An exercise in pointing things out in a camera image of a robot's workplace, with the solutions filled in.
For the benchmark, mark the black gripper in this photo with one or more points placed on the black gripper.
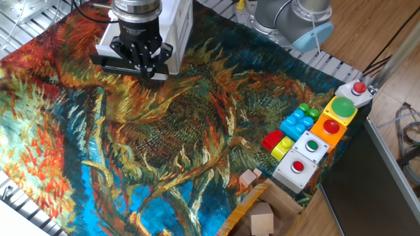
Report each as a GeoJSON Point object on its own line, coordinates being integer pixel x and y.
{"type": "Point", "coordinates": [139, 32]}

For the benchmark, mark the white plastic drawer cabinet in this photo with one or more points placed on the white plastic drawer cabinet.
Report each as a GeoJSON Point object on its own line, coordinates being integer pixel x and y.
{"type": "Point", "coordinates": [178, 32]}

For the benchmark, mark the sunflower painting print cloth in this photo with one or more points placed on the sunflower painting print cloth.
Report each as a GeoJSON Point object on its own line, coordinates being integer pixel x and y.
{"type": "Point", "coordinates": [213, 131]}

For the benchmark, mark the yellow connector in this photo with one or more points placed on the yellow connector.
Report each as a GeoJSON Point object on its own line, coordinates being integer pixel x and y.
{"type": "Point", "coordinates": [240, 4]}

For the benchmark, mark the red toy brick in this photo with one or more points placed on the red toy brick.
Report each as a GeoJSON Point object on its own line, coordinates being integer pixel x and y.
{"type": "Point", "coordinates": [272, 139]}

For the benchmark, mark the small wooden block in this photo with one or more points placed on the small wooden block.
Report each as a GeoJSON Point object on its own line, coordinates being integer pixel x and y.
{"type": "Point", "coordinates": [247, 178]}

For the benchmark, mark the tiny wooden block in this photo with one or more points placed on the tiny wooden block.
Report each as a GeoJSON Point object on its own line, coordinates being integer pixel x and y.
{"type": "Point", "coordinates": [258, 172]}

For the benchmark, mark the blue toy brick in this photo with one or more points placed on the blue toy brick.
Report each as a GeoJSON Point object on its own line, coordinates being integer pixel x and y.
{"type": "Point", "coordinates": [295, 126]}

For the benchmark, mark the yellow toy brick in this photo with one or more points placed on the yellow toy brick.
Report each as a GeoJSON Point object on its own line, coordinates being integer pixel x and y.
{"type": "Point", "coordinates": [282, 149]}

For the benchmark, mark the green toy brick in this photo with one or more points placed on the green toy brick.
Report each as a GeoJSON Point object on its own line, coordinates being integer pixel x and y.
{"type": "Point", "coordinates": [313, 113]}

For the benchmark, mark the white green-button box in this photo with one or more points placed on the white green-button box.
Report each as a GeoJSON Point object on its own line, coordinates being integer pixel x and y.
{"type": "Point", "coordinates": [311, 145]}

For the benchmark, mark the large white red-button box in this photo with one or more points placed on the large white red-button box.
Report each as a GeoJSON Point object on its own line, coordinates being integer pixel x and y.
{"type": "Point", "coordinates": [288, 178]}

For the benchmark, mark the small metal hook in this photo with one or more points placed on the small metal hook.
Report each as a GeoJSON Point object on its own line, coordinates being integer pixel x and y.
{"type": "Point", "coordinates": [6, 191]}

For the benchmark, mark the orange red-button box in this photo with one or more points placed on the orange red-button box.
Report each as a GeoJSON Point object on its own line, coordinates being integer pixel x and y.
{"type": "Point", "coordinates": [331, 127]}

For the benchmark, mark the brown cardboard box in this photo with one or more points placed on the brown cardboard box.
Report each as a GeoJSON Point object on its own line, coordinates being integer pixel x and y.
{"type": "Point", "coordinates": [282, 200]}

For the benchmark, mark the large plain wooden cube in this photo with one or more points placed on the large plain wooden cube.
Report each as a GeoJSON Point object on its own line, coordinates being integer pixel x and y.
{"type": "Point", "coordinates": [262, 219]}

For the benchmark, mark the yellow green-dome button box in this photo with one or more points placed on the yellow green-dome button box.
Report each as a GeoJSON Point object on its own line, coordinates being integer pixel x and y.
{"type": "Point", "coordinates": [343, 107]}

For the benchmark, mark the grey red emergency-button box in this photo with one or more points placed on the grey red emergency-button box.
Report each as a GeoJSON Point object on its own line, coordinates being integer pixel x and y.
{"type": "Point", "coordinates": [359, 88]}

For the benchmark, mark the clear plastic tube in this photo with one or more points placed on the clear plastic tube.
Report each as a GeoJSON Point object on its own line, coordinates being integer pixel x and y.
{"type": "Point", "coordinates": [397, 119]}

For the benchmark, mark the dark flat bar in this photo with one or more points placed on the dark flat bar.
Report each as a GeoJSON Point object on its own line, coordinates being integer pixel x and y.
{"type": "Point", "coordinates": [410, 156]}

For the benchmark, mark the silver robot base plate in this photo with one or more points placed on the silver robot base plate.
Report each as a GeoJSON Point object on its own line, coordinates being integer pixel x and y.
{"type": "Point", "coordinates": [244, 18]}

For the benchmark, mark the silver metal bracket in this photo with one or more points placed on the silver metal bracket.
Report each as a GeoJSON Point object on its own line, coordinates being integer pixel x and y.
{"type": "Point", "coordinates": [29, 8]}

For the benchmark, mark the aluminium frame post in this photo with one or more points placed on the aluminium frame post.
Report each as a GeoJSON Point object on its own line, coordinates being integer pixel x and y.
{"type": "Point", "coordinates": [393, 60]}

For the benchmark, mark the black panel with aluminium frame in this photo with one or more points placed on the black panel with aluminium frame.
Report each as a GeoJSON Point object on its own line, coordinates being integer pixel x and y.
{"type": "Point", "coordinates": [361, 196]}

